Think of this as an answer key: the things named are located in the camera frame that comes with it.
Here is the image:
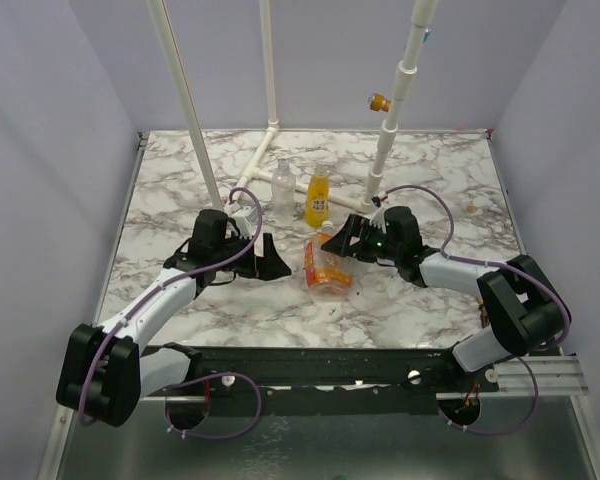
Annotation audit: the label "orange knob on pipe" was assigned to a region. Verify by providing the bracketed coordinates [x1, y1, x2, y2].
[368, 93, 391, 112]

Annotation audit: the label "yellow handled pliers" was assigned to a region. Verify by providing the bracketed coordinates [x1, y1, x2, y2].
[478, 298, 490, 328]

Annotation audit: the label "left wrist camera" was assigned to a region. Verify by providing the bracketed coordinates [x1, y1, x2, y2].
[224, 202, 259, 239]

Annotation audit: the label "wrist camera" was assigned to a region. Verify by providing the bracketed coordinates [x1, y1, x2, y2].
[370, 194, 389, 233]
[224, 202, 259, 239]

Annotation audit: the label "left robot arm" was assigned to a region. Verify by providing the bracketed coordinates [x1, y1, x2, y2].
[56, 209, 291, 427]

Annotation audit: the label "yellow pomelo drink bottle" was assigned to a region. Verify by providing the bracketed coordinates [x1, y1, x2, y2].
[305, 165, 330, 228]

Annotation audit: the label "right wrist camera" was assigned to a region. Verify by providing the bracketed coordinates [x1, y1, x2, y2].
[370, 194, 389, 233]

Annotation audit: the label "orange label squat bottle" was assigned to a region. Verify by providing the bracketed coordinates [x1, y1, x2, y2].
[304, 221, 352, 299]

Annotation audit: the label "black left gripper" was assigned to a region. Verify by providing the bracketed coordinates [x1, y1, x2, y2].
[213, 231, 292, 280]

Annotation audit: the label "clear plastic bottle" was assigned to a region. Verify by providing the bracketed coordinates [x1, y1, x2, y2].
[271, 160, 296, 224]

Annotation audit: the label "white PVC pipe frame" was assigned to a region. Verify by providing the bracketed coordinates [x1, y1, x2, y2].
[144, 0, 440, 214]

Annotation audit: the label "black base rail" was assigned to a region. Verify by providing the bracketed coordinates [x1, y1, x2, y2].
[79, 341, 551, 416]

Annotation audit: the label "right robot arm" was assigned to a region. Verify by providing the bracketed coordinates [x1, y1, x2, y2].
[322, 206, 571, 392]

